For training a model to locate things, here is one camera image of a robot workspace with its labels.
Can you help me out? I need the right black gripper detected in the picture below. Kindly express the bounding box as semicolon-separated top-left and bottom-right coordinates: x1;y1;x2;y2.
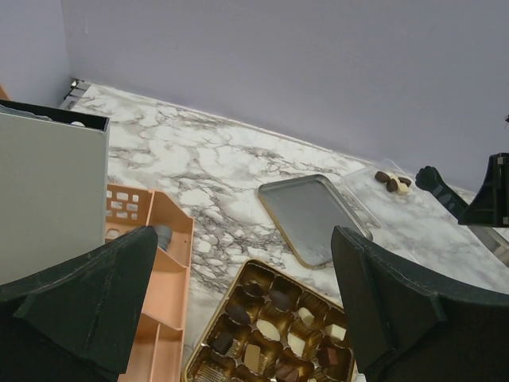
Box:
458;153;508;265

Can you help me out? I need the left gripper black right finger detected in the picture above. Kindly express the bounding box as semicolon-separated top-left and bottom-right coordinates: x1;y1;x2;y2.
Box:
331;226;508;381

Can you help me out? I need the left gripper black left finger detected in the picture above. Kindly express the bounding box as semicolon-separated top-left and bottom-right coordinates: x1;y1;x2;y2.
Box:
1;226;157;381

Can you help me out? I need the brown chocolate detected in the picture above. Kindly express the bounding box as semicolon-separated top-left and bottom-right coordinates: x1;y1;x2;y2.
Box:
317;346;339;368

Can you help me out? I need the dark oval chocolate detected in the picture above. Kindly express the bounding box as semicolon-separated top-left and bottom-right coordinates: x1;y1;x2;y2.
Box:
269;290;292;312

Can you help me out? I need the dark oblong chocolate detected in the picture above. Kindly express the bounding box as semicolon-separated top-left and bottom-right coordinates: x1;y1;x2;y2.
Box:
275;365;299;382

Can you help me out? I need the white oval chocolate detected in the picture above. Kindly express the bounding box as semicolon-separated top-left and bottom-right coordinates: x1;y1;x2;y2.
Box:
256;320;281;341

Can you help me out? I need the dark square chocolate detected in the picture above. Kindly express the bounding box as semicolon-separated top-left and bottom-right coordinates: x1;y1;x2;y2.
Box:
211;332;234;355

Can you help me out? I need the tan ridged chocolate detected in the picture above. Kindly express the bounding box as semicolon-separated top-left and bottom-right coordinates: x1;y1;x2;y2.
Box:
243;344;261;372

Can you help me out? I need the white square chocolate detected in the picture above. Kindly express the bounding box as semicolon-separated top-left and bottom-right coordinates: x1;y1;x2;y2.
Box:
389;173;400;182

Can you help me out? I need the gold chocolate box tray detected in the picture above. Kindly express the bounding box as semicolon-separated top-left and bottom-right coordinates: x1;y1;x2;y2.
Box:
181;259;357;381

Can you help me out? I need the peach desk organizer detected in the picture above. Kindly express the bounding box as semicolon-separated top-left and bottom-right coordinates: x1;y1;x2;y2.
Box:
106;184;194;381

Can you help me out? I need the clear plastic tray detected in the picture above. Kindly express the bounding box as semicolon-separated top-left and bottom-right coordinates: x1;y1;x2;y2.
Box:
341;159;508;281

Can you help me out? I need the grey blue glue stick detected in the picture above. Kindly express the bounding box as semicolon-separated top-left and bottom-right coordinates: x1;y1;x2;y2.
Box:
154;224;173;251

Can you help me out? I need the white board sheet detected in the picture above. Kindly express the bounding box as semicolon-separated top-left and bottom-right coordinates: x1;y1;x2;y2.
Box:
1;99;110;283

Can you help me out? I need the silver tin lid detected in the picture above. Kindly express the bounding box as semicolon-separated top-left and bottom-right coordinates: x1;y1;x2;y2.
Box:
258;174;373;269

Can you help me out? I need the peach mesh file rack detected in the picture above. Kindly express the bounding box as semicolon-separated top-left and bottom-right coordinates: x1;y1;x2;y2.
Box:
0;84;11;100

